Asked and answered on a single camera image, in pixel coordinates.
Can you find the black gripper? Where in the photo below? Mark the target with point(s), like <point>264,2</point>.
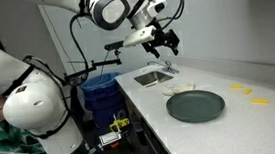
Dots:
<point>161,38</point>

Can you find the cream stained cloth towel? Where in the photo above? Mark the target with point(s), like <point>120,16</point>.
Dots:
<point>178,88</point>

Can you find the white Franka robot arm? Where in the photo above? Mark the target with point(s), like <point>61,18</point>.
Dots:
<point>39,105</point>

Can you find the dark green round plate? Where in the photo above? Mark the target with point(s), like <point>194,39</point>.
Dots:
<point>195,106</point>

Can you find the chrome sink faucet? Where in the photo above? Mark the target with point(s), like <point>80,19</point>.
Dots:
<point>167,66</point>

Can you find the stainless steel sink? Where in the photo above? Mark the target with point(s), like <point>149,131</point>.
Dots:
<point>152,78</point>

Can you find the blue trash bin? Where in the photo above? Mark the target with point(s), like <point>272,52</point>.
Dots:
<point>106,103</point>

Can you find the yellow and black label tool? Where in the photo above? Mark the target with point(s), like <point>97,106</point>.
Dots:
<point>120,123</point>

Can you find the dark base cabinet front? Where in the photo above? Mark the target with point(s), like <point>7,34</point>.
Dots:
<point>149,136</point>

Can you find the white paper tag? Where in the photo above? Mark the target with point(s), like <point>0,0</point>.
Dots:
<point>110,138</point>

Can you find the green and white patterned fabric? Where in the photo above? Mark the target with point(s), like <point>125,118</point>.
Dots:
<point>2,142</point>

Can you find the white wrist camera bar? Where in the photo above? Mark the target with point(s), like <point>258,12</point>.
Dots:
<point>139,36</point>

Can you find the black exterior camera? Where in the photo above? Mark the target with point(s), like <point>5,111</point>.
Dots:
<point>113,46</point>

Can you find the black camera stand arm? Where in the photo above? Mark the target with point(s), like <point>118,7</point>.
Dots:
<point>107,62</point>

